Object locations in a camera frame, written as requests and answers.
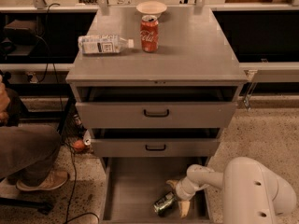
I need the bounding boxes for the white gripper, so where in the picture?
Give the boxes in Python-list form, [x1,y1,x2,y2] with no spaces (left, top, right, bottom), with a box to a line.
[166,177,206,218]

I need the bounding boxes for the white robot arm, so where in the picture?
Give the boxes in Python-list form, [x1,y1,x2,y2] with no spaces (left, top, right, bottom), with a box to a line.
[167,157,297,224]

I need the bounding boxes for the grey bottom drawer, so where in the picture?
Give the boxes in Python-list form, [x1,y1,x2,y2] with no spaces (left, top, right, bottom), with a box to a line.
[100,157,212,224]

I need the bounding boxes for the grey drawer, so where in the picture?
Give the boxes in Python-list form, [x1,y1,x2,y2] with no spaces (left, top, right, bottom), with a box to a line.
[92,128,220,157]
[75,86,236,129]
[100,157,212,224]

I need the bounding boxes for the grey middle drawer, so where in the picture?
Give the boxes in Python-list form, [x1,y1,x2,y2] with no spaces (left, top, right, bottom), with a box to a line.
[92,128,220,157]

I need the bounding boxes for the grey drawer cabinet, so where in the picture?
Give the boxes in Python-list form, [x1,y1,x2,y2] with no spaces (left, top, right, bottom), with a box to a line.
[65,5,249,166]

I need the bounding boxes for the grey top drawer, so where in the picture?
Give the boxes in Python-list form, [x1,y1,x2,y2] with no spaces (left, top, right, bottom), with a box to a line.
[75,86,236,129]

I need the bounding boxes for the red cola can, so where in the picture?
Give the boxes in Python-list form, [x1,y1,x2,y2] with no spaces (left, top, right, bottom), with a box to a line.
[140,15,159,52]

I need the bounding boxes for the person's hand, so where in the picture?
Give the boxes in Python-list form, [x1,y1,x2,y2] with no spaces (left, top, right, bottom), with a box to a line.
[0,76,10,126]

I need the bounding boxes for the orange ball on floor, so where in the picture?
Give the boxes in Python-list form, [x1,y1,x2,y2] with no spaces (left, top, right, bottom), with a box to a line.
[72,140,85,153]

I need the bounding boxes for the tan shoe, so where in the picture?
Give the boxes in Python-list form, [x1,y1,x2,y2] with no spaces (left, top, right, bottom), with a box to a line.
[16,170,69,192]

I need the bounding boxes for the black chair base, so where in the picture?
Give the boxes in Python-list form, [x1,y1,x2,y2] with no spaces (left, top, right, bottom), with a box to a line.
[0,197,53,215]

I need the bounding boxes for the seated person's legs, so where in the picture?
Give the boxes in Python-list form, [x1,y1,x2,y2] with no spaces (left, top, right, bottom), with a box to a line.
[0,87,62,185]

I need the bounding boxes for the clear plastic water bottle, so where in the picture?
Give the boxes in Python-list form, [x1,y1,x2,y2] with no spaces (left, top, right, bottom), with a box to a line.
[78,35,135,55]

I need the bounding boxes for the white bowl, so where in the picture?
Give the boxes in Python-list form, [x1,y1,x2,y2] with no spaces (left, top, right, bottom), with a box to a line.
[136,1,167,18]

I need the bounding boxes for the black floor cable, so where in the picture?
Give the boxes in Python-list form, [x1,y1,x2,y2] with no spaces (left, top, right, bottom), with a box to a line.
[36,3,101,224]

